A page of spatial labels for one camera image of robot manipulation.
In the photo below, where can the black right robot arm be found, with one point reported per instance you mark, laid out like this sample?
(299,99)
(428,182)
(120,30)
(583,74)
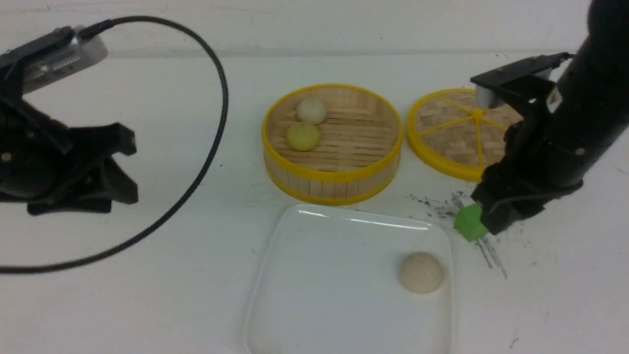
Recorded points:
(573,109)

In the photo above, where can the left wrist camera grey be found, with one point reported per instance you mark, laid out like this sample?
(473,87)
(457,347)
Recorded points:
(50,58)

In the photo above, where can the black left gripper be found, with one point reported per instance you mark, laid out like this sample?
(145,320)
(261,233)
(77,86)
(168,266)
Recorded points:
(33,150)

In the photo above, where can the bamboo steamer basket yellow rims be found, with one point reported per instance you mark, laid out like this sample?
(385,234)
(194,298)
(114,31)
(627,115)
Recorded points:
(358,154)

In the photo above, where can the green cube block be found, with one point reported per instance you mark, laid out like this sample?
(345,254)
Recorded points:
(468,223)

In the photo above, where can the white square plate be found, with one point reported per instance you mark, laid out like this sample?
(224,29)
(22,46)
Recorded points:
(328,284)

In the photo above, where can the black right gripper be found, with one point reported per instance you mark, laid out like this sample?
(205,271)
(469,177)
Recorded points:
(533,172)

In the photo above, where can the yellow steamed bun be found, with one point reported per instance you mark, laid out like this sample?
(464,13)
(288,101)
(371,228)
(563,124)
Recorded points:
(303,136)

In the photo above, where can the bamboo steamer lid yellow rim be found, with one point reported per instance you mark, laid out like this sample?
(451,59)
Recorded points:
(448,131)

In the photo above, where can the white steamed bun top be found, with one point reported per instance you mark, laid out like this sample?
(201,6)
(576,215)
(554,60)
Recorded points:
(312,110)

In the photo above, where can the white steamed bun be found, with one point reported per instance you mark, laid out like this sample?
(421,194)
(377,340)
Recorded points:
(421,273)
(312,110)

